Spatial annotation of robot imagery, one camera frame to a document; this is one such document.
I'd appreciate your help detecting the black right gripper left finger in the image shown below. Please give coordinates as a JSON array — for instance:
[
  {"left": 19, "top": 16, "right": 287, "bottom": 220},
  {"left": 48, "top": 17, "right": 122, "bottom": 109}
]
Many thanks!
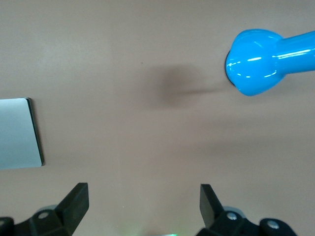
[{"left": 27, "top": 182, "right": 89, "bottom": 236}]

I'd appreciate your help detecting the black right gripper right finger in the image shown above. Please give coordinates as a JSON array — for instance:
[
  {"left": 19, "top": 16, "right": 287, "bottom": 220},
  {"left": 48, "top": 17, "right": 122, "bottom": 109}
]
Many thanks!
[{"left": 196, "top": 184, "right": 261, "bottom": 236}]

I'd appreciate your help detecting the grey laptop computer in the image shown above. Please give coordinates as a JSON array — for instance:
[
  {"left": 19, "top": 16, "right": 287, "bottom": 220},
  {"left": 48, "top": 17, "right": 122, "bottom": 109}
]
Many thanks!
[{"left": 0, "top": 97, "right": 45, "bottom": 170}]

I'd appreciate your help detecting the brown table cover sheet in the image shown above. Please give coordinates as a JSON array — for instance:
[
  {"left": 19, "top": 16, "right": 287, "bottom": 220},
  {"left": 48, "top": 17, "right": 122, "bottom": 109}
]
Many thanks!
[{"left": 0, "top": 0, "right": 315, "bottom": 236}]

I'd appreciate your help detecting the blue desk lamp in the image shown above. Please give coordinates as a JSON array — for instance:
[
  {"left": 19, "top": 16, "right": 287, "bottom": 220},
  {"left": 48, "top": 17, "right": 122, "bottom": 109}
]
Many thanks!
[{"left": 224, "top": 29, "right": 315, "bottom": 97}]

